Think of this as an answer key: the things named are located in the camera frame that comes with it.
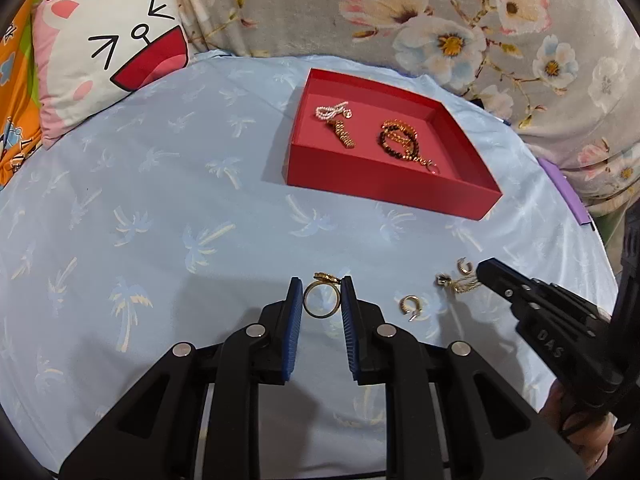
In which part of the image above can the gold wristwatch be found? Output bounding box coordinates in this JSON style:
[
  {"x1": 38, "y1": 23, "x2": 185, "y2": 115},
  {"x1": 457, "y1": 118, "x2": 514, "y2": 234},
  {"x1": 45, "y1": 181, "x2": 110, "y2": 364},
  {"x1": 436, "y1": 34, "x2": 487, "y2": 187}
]
[{"x1": 327, "y1": 116, "x2": 358, "y2": 150}]

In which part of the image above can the gold chain clump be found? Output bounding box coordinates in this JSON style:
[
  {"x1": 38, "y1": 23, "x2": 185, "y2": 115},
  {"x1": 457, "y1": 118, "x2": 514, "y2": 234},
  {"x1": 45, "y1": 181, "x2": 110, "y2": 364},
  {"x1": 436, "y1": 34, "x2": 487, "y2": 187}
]
[{"x1": 434, "y1": 271, "x2": 483, "y2": 297}]

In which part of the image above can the colourful cartoon bed sheet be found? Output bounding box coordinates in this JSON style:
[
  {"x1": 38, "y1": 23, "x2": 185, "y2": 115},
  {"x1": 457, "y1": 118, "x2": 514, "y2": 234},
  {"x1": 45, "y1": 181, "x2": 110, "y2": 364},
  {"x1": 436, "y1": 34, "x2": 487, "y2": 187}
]
[{"x1": 0, "y1": 0, "x2": 71, "y2": 191}]

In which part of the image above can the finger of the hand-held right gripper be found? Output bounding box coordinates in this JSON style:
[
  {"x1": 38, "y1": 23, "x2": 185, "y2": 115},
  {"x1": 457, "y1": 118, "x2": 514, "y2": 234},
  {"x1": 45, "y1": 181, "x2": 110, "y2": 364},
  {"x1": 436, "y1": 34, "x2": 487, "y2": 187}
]
[{"x1": 475, "y1": 258, "x2": 539, "y2": 311}]

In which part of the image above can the wide gold chain bracelet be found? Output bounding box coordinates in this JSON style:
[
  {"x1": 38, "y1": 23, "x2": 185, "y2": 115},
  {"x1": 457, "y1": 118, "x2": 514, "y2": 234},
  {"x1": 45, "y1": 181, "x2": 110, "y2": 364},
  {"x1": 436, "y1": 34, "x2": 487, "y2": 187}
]
[{"x1": 378, "y1": 119, "x2": 418, "y2": 143}]

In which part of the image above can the purple flat object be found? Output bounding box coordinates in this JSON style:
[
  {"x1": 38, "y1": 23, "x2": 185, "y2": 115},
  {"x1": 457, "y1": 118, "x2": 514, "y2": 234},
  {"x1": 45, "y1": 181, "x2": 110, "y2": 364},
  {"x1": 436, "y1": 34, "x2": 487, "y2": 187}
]
[{"x1": 537, "y1": 157, "x2": 596, "y2": 231}]

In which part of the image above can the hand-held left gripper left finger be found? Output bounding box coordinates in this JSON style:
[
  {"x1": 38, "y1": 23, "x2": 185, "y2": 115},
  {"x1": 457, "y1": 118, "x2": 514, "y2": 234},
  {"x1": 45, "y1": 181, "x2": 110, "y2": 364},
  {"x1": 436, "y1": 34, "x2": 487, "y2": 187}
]
[{"x1": 59, "y1": 276, "x2": 304, "y2": 480}]

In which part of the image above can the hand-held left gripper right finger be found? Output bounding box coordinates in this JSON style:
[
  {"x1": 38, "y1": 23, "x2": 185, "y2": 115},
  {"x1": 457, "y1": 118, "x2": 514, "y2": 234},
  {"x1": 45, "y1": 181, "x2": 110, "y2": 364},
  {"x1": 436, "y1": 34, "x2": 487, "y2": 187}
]
[{"x1": 341, "y1": 275, "x2": 586, "y2": 480}]

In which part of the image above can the gold hoop earring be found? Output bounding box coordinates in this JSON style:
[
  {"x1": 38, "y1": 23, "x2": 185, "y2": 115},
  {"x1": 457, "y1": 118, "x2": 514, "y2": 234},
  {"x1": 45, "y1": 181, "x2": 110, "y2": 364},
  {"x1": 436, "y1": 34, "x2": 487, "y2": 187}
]
[{"x1": 398, "y1": 295, "x2": 423, "y2": 322}]

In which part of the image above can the white cat face pillow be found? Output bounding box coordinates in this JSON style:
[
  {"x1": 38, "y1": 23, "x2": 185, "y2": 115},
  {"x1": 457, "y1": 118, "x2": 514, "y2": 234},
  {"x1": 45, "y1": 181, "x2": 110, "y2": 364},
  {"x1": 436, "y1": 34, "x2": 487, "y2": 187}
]
[{"x1": 31, "y1": 0, "x2": 191, "y2": 150}]

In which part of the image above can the white pearl bracelet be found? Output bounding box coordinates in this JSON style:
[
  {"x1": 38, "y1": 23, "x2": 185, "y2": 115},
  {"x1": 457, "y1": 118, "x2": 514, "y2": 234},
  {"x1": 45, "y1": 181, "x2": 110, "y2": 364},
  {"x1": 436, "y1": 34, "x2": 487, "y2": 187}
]
[{"x1": 315, "y1": 101, "x2": 354, "y2": 122}]

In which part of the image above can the black bead bracelet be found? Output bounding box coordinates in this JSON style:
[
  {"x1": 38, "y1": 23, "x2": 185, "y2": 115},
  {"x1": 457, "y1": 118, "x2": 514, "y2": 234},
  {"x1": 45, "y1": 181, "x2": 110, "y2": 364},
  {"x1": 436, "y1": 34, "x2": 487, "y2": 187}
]
[{"x1": 377, "y1": 130, "x2": 421, "y2": 160}]

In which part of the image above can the grey floral blanket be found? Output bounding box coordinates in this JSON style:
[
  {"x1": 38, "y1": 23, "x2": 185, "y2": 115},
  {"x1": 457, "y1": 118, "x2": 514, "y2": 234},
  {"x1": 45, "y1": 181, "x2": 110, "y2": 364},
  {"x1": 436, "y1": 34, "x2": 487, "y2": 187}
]
[{"x1": 167, "y1": 0, "x2": 640, "y2": 211}]

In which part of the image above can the gold ring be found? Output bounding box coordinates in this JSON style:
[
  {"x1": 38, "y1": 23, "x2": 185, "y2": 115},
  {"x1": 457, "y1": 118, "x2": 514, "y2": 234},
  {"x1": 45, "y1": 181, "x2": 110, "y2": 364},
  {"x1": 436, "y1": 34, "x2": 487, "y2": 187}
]
[{"x1": 302, "y1": 271, "x2": 345, "y2": 319}]

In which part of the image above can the person's right hand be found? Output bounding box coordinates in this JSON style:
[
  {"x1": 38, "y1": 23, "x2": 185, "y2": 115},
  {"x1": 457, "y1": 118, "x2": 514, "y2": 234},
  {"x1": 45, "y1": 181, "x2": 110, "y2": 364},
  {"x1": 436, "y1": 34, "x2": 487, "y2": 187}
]
[{"x1": 542, "y1": 382, "x2": 618, "y2": 471}]

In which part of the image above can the red cardboard box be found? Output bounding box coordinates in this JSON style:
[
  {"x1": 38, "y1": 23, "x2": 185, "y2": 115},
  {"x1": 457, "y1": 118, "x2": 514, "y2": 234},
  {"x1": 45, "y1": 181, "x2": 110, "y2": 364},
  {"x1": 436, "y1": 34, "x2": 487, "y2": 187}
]
[{"x1": 285, "y1": 67, "x2": 502, "y2": 221}]

